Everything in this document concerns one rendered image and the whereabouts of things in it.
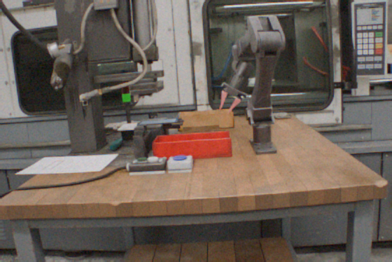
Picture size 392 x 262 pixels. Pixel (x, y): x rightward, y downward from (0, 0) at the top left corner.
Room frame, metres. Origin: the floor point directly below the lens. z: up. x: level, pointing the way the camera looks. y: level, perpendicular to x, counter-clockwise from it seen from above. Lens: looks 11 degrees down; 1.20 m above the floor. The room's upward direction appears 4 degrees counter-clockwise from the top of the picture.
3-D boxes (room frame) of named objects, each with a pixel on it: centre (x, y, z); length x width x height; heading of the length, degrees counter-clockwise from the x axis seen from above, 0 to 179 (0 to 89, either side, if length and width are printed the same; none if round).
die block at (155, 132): (1.39, 0.19, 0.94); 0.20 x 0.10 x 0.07; 178
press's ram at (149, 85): (1.38, 0.26, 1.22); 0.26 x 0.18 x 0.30; 88
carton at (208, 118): (1.67, -0.03, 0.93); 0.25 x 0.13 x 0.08; 88
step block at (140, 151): (1.14, 0.20, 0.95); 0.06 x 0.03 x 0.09; 178
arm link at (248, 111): (1.22, -0.20, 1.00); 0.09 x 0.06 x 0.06; 98
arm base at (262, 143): (1.21, -0.21, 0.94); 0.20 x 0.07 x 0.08; 178
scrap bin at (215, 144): (1.18, 0.03, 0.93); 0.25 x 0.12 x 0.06; 88
